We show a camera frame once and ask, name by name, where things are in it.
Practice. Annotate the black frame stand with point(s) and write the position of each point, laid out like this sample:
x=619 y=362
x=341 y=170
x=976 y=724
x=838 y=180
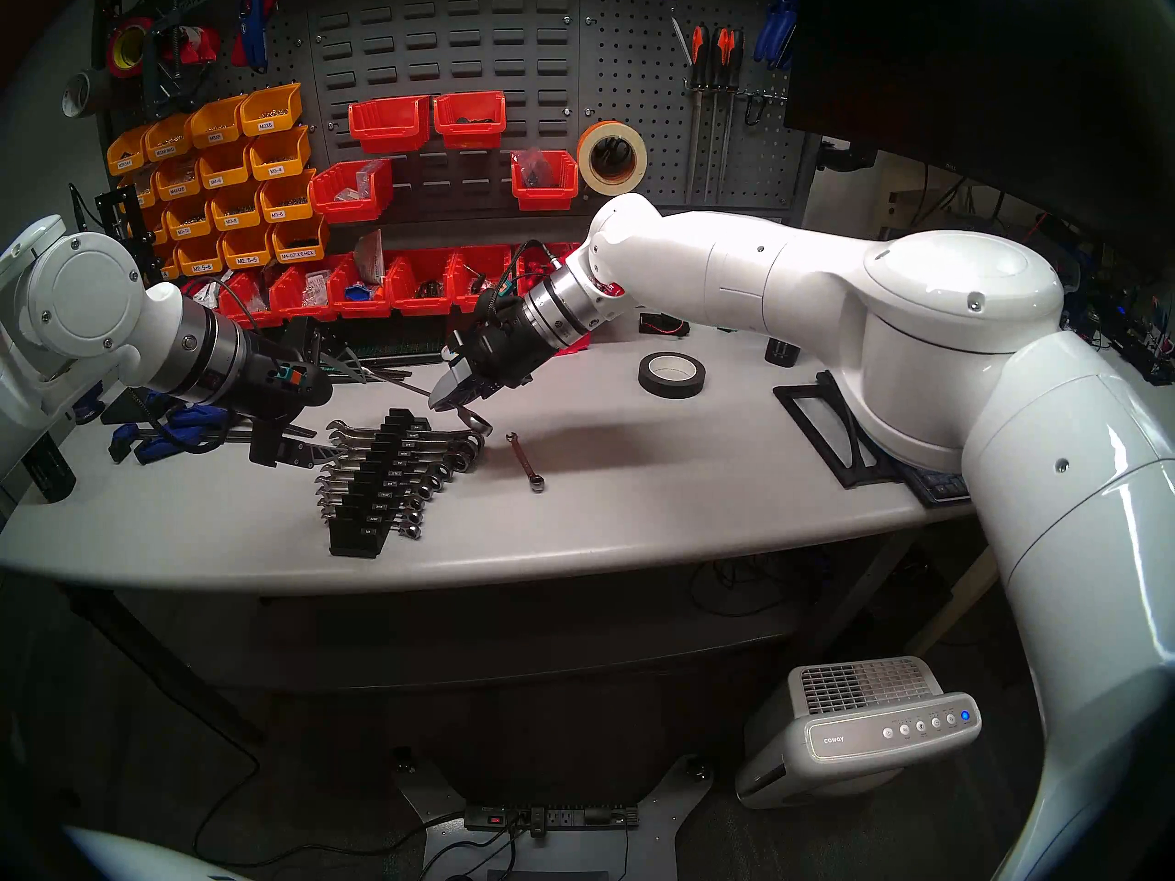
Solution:
x=826 y=429

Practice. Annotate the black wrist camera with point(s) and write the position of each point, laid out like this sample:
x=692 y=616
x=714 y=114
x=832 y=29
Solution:
x=307 y=391
x=486 y=312

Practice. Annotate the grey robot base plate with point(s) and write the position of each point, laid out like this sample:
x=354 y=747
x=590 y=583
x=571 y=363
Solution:
x=675 y=797

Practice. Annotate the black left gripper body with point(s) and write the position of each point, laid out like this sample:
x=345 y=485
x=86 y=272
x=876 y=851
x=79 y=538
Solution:
x=275 y=402

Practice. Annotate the cream masking tape roll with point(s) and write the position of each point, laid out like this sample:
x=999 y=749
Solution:
x=639 y=166

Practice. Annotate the red yellow tape roll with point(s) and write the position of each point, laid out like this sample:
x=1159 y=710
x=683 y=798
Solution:
x=114 y=58

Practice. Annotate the red parts bin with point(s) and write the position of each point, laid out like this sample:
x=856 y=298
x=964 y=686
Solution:
x=303 y=298
x=468 y=269
x=349 y=195
x=360 y=294
x=574 y=344
x=543 y=186
x=531 y=262
x=420 y=290
x=390 y=127
x=470 y=122
x=246 y=303

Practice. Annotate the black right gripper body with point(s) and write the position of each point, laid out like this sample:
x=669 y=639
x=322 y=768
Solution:
x=509 y=351

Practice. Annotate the green cutting mat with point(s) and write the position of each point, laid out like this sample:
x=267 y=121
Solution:
x=395 y=345

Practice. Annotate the black bottle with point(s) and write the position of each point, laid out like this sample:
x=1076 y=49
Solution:
x=782 y=351

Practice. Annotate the chrome ratcheting combination wrench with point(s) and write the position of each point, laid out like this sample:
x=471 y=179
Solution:
x=436 y=481
x=459 y=446
x=457 y=460
x=415 y=516
x=420 y=501
x=411 y=529
x=429 y=491
x=445 y=471

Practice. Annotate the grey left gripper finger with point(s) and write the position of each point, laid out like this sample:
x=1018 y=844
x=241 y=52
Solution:
x=307 y=452
x=353 y=367

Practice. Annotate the black tape roll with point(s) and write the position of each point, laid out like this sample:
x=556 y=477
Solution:
x=670 y=393

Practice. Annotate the red hanging tool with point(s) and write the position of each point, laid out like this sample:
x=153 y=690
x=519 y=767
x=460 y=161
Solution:
x=193 y=44

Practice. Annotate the black battery holder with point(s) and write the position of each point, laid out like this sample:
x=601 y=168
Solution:
x=663 y=324

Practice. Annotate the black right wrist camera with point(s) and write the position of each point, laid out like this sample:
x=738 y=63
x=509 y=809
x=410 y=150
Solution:
x=486 y=312

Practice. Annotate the white air purifier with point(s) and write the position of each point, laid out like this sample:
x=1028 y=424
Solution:
x=858 y=730

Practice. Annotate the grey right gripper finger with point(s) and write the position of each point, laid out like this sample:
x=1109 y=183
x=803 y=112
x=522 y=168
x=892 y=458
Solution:
x=462 y=363
x=454 y=388

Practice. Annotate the large chrome combination wrench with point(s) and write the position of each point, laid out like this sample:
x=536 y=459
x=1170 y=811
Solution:
x=479 y=422

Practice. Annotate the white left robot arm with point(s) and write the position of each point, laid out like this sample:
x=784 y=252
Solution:
x=92 y=301

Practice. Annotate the orange parts bin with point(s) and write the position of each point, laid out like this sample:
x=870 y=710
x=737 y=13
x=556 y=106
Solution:
x=280 y=154
x=218 y=124
x=139 y=188
x=124 y=151
x=177 y=180
x=287 y=197
x=236 y=207
x=248 y=249
x=200 y=257
x=168 y=138
x=273 y=110
x=188 y=218
x=225 y=166
x=301 y=241

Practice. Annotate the black power strip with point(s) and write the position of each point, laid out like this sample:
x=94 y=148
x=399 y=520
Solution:
x=551 y=815

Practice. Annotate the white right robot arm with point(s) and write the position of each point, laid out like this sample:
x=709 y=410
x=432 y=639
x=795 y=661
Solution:
x=826 y=283

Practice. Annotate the black monitor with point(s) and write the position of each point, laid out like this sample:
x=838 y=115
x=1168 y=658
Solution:
x=991 y=62

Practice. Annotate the grey duct tape roll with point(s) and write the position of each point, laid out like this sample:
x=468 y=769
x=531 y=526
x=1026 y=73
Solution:
x=78 y=94

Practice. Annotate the dark grey pegboard panel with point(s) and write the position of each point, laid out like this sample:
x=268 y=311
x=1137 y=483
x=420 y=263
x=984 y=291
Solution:
x=514 y=62

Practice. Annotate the blue bar clamp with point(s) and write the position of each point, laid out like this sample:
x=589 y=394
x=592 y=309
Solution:
x=151 y=404
x=156 y=443
x=197 y=420

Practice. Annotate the black wrench holder rack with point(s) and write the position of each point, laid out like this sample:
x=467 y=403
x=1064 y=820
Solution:
x=363 y=535

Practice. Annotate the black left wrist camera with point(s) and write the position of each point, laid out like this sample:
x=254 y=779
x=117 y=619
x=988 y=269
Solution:
x=307 y=391

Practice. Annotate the black metal stand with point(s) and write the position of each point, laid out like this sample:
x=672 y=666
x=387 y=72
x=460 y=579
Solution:
x=124 y=218

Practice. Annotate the black cylinder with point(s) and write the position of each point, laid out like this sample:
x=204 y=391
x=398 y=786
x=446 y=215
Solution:
x=50 y=471

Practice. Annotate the orange black screwdriver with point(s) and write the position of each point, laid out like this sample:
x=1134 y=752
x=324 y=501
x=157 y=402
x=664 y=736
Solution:
x=721 y=55
x=699 y=53
x=734 y=55

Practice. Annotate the small chrome ratcheting wrench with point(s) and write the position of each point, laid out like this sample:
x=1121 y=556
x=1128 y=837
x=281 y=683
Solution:
x=526 y=463

